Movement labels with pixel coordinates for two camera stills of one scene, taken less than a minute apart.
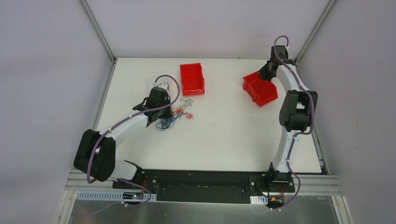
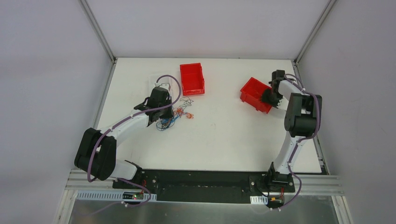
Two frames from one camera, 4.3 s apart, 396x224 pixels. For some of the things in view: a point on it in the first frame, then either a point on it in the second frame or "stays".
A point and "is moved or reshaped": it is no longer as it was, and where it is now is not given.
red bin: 261,91 is moved or reshaped
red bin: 192,79 stays
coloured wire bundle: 165,122 stays
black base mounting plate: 212,186 stays
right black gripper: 265,76 to 269,96
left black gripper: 162,110 stays
